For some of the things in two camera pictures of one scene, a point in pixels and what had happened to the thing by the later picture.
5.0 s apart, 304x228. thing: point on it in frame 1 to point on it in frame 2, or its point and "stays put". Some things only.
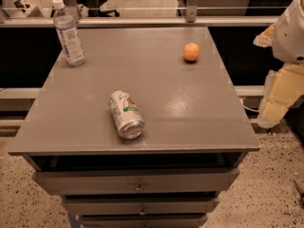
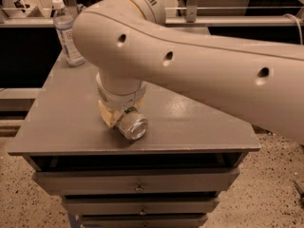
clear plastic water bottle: (68, 34) stays put
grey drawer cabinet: (148, 132) stays put
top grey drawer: (142, 180) stays put
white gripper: (291, 37) to (120, 101)
